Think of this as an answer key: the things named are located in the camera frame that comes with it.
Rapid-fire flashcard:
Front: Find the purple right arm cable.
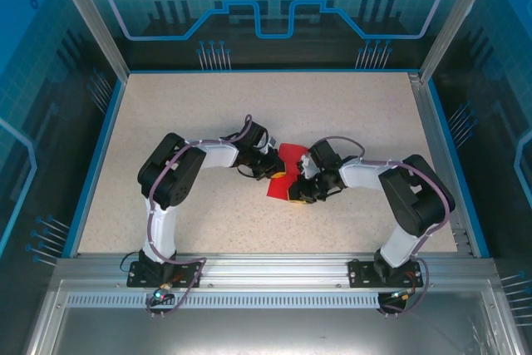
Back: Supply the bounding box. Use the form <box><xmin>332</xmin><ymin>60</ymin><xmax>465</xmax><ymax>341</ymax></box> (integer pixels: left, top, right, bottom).
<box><xmin>315</xmin><ymin>135</ymin><xmax>457</xmax><ymax>318</ymax></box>

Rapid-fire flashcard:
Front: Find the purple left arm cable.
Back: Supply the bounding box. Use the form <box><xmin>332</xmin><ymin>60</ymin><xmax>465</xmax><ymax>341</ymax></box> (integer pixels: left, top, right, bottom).
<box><xmin>145</xmin><ymin>113</ymin><xmax>255</xmax><ymax>318</ymax></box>

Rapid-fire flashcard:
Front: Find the aluminium frame post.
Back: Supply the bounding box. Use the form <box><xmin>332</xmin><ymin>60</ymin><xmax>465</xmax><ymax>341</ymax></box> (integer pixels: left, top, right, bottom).
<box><xmin>418</xmin><ymin>0</ymin><xmax>502</xmax><ymax>84</ymax></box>
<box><xmin>46</xmin><ymin>0</ymin><xmax>131</xmax><ymax>81</ymax></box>

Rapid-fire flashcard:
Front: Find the aluminium side rail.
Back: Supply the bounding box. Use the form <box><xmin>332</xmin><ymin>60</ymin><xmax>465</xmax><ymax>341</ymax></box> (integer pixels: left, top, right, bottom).
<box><xmin>408</xmin><ymin>71</ymin><xmax>477</xmax><ymax>259</ymax></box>

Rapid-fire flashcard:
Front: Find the blue table edge trim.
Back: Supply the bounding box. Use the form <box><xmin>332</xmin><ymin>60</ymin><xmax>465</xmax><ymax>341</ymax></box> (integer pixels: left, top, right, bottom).
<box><xmin>423</xmin><ymin>78</ymin><xmax>491</xmax><ymax>259</ymax></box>
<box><xmin>68</xmin><ymin>78</ymin><xmax>128</xmax><ymax>259</ymax></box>

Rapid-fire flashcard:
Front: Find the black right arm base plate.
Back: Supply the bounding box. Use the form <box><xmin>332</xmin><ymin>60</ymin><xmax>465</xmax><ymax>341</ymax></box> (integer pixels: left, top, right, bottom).
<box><xmin>347</xmin><ymin>260</ymin><xmax>421</xmax><ymax>288</ymax></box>

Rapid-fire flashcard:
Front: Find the grey metal tray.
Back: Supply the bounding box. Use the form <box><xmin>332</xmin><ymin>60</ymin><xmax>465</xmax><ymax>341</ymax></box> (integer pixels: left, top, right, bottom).
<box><xmin>24</xmin><ymin>279</ymin><xmax>525</xmax><ymax>355</ymax></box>

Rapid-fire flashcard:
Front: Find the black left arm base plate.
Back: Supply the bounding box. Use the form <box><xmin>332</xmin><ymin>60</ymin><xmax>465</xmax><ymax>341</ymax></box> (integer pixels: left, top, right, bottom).
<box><xmin>126</xmin><ymin>261</ymin><xmax>203</xmax><ymax>288</ymax></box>

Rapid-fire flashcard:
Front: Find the slotted aluminium cable duct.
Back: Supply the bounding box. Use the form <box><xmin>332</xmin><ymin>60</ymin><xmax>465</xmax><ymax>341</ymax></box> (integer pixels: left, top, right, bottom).
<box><xmin>65</xmin><ymin>293</ymin><xmax>383</xmax><ymax>309</ymax></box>

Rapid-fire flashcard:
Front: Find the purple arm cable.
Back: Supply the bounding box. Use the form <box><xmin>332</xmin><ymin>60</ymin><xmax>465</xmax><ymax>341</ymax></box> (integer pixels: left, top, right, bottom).
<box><xmin>145</xmin><ymin>113</ymin><xmax>255</xmax><ymax>318</ymax></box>
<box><xmin>315</xmin><ymin>135</ymin><xmax>457</xmax><ymax>318</ymax></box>

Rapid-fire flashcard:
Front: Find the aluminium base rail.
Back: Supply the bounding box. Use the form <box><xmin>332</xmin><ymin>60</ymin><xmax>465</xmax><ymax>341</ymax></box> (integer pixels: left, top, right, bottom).
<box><xmin>53</xmin><ymin>251</ymin><xmax>498</xmax><ymax>289</ymax></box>

